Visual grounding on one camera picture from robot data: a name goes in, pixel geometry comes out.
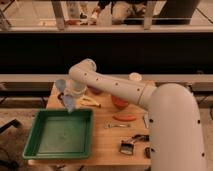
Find white lidded jar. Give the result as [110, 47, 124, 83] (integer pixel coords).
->
[129, 72, 142, 82]

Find blue sponge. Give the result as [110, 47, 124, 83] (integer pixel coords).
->
[62, 95, 75, 112]

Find grey cloth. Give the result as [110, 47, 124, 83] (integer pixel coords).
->
[143, 114, 149, 129]

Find orange carrot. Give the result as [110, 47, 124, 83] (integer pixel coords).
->
[113, 115, 137, 122]

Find purple bowl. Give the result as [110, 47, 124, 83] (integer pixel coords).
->
[88, 86, 102, 95]

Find red bowl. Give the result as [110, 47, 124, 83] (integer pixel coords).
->
[111, 96, 129, 110]

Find person in background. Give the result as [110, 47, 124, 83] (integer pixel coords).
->
[90, 0, 201, 25]

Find wooden table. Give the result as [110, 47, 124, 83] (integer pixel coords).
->
[28, 91, 151, 166]

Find banana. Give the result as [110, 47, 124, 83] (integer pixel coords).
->
[78, 95, 101, 107]

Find green plastic tray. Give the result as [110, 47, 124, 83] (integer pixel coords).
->
[23, 109, 93, 160]

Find metal cup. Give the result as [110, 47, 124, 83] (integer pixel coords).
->
[57, 93, 64, 101]

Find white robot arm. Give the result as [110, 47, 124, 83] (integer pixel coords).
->
[69, 59, 207, 171]

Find blue plastic cup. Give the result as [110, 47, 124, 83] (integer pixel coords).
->
[55, 79, 66, 93]

